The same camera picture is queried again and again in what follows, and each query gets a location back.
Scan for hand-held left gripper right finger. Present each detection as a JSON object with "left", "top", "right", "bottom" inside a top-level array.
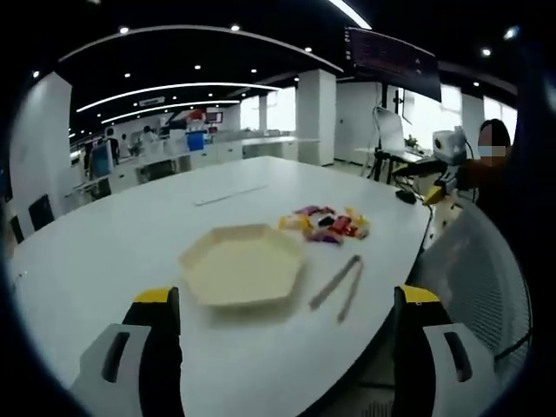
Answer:
[{"left": 393, "top": 284, "right": 503, "bottom": 417}]

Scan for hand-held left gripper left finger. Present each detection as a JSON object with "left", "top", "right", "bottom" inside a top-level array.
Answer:
[{"left": 69, "top": 285, "right": 184, "bottom": 417}]

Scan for pile of candy food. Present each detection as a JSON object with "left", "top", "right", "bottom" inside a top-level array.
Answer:
[{"left": 277, "top": 204, "right": 373, "bottom": 247}]

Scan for grey food tongs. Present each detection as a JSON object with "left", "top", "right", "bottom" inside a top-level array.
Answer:
[{"left": 308, "top": 255, "right": 364, "bottom": 323}]

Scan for cream hexagonal container tray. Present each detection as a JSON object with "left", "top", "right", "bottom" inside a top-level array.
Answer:
[{"left": 178, "top": 223, "right": 308, "bottom": 309}]

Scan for white side desk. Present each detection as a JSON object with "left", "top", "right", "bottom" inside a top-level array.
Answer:
[{"left": 354, "top": 146, "right": 435, "bottom": 165}]

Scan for black tripod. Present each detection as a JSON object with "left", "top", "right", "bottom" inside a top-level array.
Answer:
[{"left": 367, "top": 149, "right": 393, "bottom": 180}]

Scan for white monitor on stand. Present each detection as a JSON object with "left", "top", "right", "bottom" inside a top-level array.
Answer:
[{"left": 372, "top": 106, "right": 408, "bottom": 152}]

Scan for person's dark-clothed body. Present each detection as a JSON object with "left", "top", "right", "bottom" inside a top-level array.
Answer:
[{"left": 475, "top": 118, "right": 556, "bottom": 314}]

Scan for white mesh office chair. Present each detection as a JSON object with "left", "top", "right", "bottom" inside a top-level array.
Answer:
[{"left": 410, "top": 202, "right": 533, "bottom": 379}]

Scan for large hanging dark screen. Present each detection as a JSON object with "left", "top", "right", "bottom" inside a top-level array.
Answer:
[{"left": 344, "top": 26, "right": 443, "bottom": 103}]

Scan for black chair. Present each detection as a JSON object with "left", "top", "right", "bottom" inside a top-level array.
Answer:
[
  {"left": 27, "top": 194, "right": 56, "bottom": 232},
  {"left": 8, "top": 215, "right": 25, "bottom": 245}
]

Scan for white flat strip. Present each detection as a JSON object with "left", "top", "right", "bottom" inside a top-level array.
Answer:
[{"left": 194, "top": 185, "right": 268, "bottom": 206}]

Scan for blue panel stand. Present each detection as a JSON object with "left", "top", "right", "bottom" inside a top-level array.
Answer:
[{"left": 89, "top": 142, "right": 113, "bottom": 179}]

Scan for long white counter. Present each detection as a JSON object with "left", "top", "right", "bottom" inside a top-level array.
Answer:
[{"left": 111, "top": 136, "right": 300, "bottom": 183}]

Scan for curved ceiling light strip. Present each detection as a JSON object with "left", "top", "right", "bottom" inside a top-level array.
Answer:
[{"left": 76, "top": 81, "right": 283, "bottom": 113}]

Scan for thin cable at table edge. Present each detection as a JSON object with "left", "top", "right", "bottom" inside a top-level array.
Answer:
[{"left": 421, "top": 202, "right": 436, "bottom": 251}]

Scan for black cable by chair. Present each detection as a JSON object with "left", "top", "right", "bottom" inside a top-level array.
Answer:
[{"left": 493, "top": 333, "right": 532, "bottom": 360}]

